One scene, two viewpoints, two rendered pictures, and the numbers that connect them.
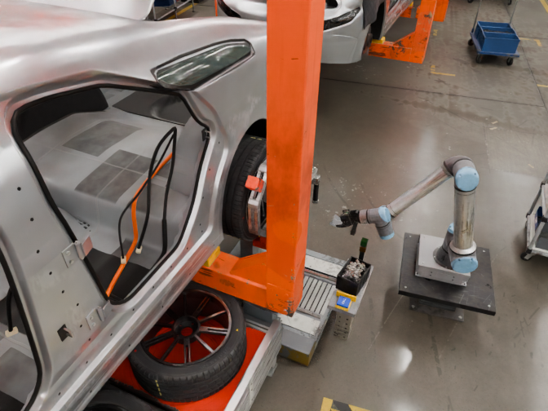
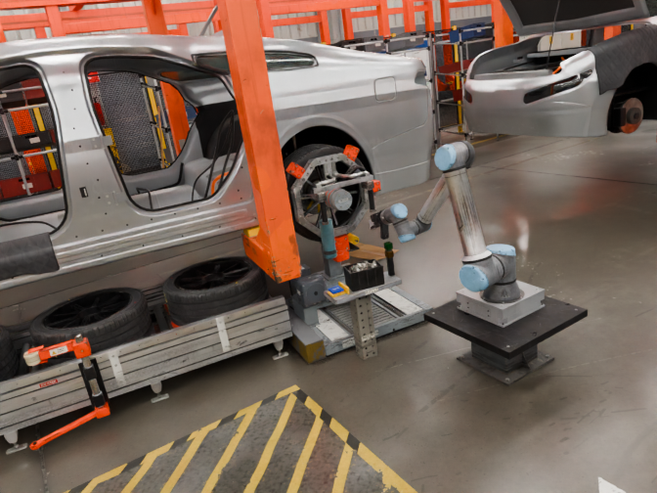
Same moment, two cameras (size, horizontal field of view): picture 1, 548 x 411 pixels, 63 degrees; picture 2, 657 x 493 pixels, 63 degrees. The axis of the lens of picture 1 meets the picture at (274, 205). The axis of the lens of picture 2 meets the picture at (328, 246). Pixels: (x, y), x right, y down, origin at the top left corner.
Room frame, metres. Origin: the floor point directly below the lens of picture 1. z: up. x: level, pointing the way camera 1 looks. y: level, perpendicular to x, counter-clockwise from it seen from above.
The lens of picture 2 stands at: (-0.31, -2.37, 1.68)
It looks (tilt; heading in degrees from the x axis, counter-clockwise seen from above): 19 degrees down; 44
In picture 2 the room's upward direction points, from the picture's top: 9 degrees counter-clockwise
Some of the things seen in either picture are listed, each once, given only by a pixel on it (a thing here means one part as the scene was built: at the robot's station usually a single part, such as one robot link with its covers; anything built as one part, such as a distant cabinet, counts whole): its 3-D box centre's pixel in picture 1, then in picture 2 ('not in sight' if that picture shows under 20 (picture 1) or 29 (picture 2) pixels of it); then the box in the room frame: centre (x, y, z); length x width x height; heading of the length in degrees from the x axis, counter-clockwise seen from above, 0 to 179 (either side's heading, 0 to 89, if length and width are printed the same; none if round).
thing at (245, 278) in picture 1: (231, 263); (263, 237); (1.78, 0.24, 0.69); 0.52 x 0.17 x 0.35; 66
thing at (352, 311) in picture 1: (351, 285); (363, 287); (1.85, -0.49, 0.44); 0.43 x 0.17 x 0.03; 156
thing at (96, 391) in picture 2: not in sight; (91, 376); (0.56, 0.38, 0.30); 0.09 x 0.05 x 0.50; 156
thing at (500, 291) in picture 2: (452, 252); (501, 286); (2.15, -1.20, 0.45); 0.19 x 0.19 x 0.10
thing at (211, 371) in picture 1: (187, 337); (216, 290); (1.50, 0.48, 0.39); 0.66 x 0.66 x 0.24
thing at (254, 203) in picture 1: (271, 194); (331, 196); (2.24, 0.01, 0.85); 0.54 x 0.07 x 0.54; 156
